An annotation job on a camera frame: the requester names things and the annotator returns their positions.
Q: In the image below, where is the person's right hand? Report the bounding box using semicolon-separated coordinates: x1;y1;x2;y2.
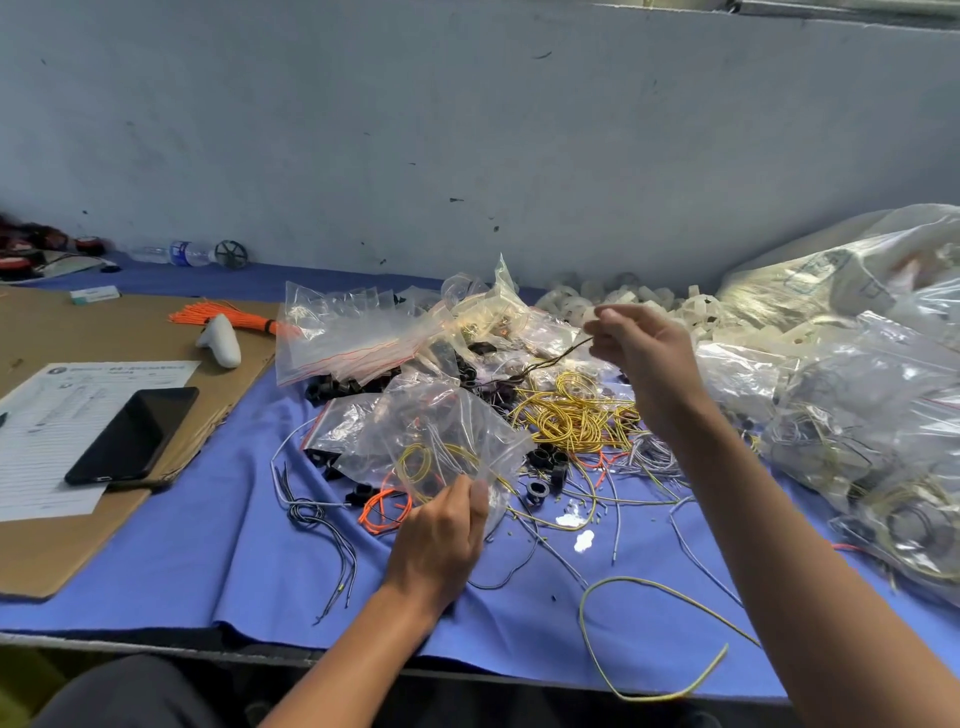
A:
580;301;717;440

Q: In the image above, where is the person's left hand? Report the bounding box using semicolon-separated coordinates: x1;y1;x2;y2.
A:
381;474;495;623

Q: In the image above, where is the orange wire loop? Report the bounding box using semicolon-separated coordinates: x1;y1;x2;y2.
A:
355;483;417;539

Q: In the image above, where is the pile of white plastic wheels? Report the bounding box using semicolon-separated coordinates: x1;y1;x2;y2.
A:
532;271;785;350

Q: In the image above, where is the pile of yellow wires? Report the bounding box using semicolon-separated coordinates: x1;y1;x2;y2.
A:
510;366;642;461

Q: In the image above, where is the clear zip plastic bag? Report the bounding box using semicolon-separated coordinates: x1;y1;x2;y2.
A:
336;366;537;522

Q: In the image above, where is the grey wire bundle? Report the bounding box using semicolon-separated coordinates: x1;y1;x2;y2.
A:
268;424;363;630

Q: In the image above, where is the red-zip plastic bag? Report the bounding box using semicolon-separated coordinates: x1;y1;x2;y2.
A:
303;391;380;455

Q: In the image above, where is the heap of plastic bags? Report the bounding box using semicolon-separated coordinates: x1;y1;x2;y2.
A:
424;253;582;380

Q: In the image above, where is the pile of black plastic rings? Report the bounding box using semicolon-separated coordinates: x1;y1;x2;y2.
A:
304;349;582;522

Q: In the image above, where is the pile of large plastic bags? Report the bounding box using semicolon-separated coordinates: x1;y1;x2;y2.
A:
694;204;960;605

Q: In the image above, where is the long yellow green wire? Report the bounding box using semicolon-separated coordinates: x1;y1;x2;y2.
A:
576;492;770;705

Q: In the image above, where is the stack of plastic bags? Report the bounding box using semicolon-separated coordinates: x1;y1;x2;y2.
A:
273;280;455;390

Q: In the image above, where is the person's right forearm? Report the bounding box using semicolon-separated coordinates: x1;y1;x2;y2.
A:
657;393;960;728

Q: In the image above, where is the person's left forearm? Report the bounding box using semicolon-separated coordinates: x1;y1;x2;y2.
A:
259;577;455;728

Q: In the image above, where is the blue cloth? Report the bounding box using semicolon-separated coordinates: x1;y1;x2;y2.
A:
0;256;960;707

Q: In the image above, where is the white handheld device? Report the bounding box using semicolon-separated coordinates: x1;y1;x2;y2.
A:
193;310;246;372

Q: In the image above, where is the orange tie bundle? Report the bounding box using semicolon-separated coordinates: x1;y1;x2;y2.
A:
166;298;290;339

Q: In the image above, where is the black smartphone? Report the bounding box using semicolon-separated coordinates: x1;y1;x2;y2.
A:
61;385;203;491

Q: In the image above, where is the black round wheel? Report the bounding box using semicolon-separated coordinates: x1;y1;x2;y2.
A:
211;237;252;273

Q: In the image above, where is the brown cardboard sheet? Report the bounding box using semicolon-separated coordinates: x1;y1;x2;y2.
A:
0;291;282;603

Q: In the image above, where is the clear plastic water bottle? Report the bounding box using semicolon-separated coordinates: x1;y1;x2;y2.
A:
126;238;213;270

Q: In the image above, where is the white paper sheet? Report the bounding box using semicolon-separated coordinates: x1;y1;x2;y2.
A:
0;358;203;525

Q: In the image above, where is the small white label card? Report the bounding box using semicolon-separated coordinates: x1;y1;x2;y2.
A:
66;283;123;309

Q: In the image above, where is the window frame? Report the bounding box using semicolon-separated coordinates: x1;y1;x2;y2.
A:
732;0;960;26

